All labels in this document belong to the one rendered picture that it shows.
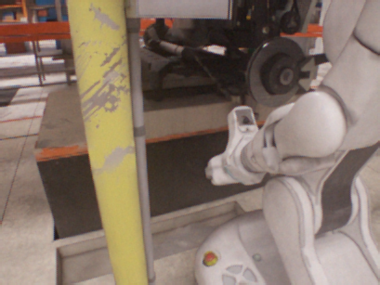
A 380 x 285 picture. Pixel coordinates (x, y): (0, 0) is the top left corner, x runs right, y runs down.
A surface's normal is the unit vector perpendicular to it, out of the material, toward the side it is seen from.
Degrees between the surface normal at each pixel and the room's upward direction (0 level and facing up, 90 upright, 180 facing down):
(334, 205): 60
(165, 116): 90
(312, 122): 87
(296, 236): 82
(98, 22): 90
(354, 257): 23
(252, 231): 70
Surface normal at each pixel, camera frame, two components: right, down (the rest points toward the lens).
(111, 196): 0.40, 0.42
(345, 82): -0.97, 0.18
